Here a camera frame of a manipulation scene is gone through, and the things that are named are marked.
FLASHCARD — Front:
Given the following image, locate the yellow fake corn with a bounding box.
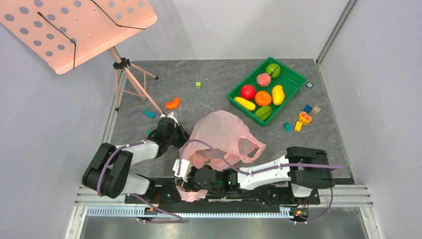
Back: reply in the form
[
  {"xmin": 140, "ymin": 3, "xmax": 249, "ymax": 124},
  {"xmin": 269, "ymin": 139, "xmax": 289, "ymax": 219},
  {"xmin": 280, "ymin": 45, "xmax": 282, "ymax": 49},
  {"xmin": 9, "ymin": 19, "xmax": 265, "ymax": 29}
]
[{"xmin": 234, "ymin": 97, "xmax": 256, "ymax": 112}]

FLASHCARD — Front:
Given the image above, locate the teal long block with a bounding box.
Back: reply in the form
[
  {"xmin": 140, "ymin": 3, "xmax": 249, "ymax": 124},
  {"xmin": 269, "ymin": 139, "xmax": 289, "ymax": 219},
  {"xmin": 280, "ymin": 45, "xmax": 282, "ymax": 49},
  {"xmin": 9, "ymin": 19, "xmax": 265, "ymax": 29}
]
[{"xmin": 142, "ymin": 111, "xmax": 157, "ymax": 119}]

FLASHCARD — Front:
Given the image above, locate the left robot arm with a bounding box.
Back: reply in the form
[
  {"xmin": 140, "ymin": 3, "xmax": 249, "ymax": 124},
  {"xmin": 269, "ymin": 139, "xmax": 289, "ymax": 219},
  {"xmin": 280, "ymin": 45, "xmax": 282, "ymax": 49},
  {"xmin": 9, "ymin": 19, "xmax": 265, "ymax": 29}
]
[{"xmin": 82, "ymin": 116, "xmax": 190, "ymax": 203}]

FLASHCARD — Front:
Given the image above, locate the teal rectangular block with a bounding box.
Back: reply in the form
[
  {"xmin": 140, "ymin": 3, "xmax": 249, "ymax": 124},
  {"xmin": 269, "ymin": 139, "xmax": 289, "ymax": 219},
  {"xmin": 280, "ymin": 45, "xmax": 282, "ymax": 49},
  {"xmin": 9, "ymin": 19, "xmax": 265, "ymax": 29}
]
[{"xmin": 283, "ymin": 122, "xmax": 292, "ymax": 132}]

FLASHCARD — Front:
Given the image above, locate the green plastic tray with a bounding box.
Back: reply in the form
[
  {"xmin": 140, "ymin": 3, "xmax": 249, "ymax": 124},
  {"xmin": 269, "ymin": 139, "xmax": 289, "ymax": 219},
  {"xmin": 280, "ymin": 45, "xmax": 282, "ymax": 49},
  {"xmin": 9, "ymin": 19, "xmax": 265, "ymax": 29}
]
[{"xmin": 227, "ymin": 57, "xmax": 307, "ymax": 126}]

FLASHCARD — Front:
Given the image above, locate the orange fake fruit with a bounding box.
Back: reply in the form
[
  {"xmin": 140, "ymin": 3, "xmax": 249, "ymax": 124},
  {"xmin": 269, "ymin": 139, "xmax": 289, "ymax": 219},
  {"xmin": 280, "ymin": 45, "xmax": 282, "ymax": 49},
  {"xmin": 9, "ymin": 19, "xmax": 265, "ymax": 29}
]
[{"xmin": 254, "ymin": 91, "xmax": 272, "ymax": 107}]

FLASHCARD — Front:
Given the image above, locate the pink plastic bag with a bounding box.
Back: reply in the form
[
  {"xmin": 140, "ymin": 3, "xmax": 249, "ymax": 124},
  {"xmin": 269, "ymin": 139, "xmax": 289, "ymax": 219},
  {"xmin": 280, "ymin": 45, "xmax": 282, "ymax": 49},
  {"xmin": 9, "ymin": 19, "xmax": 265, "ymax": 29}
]
[{"xmin": 176, "ymin": 110, "xmax": 267, "ymax": 203}]

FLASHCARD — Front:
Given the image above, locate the pink fake peach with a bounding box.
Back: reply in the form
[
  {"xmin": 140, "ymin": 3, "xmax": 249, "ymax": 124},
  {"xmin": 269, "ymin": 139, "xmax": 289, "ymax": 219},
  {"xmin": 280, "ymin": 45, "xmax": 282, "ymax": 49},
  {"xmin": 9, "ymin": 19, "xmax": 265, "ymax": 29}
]
[{"xmin": 256, "ymin": 73, "xmax": 272, "ymax": 88}]

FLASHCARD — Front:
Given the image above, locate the pink music stand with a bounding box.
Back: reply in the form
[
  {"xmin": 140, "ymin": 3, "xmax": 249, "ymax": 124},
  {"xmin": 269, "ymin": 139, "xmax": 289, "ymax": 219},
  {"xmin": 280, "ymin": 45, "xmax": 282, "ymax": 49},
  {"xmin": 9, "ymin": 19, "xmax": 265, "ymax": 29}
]
[{"xmin": 0, "ymin": 0, "xmax": 157, "ymax": 100}]

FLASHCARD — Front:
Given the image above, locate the yellow rectangular block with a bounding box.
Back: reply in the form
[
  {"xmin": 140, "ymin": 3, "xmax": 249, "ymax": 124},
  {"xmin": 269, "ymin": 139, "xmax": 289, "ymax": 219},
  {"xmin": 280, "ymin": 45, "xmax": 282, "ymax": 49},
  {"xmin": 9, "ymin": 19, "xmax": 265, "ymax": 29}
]
[{"xmin": 294, "ymin": 121, "xmax": 303, "ymax": 132}]

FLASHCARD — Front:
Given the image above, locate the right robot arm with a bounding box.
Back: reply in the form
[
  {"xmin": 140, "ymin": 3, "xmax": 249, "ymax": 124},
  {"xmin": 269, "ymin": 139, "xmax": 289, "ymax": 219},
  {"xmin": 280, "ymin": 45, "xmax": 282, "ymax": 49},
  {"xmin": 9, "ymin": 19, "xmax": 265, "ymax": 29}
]
[{"xmin": 173, "ymin": 146, "xmax": 338, "ymax": 203}]

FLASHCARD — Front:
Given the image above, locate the red fake fruit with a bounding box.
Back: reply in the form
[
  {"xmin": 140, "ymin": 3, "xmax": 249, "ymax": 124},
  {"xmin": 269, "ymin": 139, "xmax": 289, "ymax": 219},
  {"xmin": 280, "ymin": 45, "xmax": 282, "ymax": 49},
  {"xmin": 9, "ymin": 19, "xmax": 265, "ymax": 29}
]
[{"xmin": 240, "ymin": 85, "xmax": 256, "ymax": 101}]

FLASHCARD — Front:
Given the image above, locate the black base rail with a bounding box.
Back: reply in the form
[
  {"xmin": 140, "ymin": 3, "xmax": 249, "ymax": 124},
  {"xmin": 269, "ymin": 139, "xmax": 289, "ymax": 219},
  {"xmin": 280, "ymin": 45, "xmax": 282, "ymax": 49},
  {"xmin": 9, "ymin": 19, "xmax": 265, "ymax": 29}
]
[{"xmin": 142, "ymin": 178, "xmax": 320, "ymax": 213}]

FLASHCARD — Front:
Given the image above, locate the blue toy brick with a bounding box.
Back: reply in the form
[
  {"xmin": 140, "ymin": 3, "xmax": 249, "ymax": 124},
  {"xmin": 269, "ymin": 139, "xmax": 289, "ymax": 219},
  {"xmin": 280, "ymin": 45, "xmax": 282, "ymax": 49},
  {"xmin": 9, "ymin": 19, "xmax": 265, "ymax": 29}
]
[{"xmin": 303, "ymin": 105, "xmax": 313, "ymax": 114}]

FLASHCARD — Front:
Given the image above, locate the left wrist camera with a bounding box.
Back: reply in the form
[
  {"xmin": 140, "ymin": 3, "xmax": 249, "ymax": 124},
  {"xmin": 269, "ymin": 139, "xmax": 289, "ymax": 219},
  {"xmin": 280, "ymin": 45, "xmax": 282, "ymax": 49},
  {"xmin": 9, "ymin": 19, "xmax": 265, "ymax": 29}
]
[{"xmin": 160, "ymin": 112, "xmax": 179, "ymax": 124}]

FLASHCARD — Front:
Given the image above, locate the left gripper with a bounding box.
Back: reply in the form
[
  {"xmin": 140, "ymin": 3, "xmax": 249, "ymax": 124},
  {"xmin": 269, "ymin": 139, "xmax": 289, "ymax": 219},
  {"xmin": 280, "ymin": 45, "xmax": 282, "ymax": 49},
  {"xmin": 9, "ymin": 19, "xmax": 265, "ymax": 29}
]
[{"xmin": 166, "ymin": 122, "xmax": 195, "ymax": 148}]

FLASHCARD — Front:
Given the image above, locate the green fake melon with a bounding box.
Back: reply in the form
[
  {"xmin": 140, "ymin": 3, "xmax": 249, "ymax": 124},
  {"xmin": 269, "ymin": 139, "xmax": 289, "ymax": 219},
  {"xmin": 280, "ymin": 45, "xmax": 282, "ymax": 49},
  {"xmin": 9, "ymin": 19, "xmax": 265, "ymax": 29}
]
[{"xmin": 265, "ymin": 63, "xmax": 281, "ymax": 79}]

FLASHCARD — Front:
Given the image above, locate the yellow fake lemon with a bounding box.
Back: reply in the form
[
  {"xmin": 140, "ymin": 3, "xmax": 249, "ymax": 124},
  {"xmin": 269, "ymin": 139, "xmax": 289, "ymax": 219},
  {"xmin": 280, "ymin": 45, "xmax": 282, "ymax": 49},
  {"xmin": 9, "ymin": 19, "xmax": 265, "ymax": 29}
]
[{"xmin": 271, "ymin": 85, "xmax": 285, "ymax": 106}]

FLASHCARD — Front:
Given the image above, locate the green fake starfruit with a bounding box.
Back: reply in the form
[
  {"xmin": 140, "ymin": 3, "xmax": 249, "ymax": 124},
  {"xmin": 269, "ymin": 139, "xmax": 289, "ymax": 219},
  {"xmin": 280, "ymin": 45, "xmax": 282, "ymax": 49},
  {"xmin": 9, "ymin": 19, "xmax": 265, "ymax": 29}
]
[{"xmin": 255, "ymin": 106, "xmax": 272, "ymax": 121}]

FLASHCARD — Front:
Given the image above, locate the orange arch block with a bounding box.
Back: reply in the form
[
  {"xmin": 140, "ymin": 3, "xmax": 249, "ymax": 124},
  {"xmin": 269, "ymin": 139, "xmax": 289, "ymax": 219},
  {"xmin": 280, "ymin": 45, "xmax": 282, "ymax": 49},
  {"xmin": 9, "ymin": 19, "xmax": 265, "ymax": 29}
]
[{"xmin": 165, "ymin": 98, "xmax": 181, "ymax": 110}]

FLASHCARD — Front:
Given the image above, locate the wooden cube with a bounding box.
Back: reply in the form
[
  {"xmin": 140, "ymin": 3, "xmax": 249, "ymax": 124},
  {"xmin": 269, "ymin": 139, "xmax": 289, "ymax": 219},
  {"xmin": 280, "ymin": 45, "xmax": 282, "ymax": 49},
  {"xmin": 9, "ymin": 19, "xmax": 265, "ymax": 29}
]
[{"xmin": 311, "ymin": 106, "xmax": 321, "ymax": 116}]

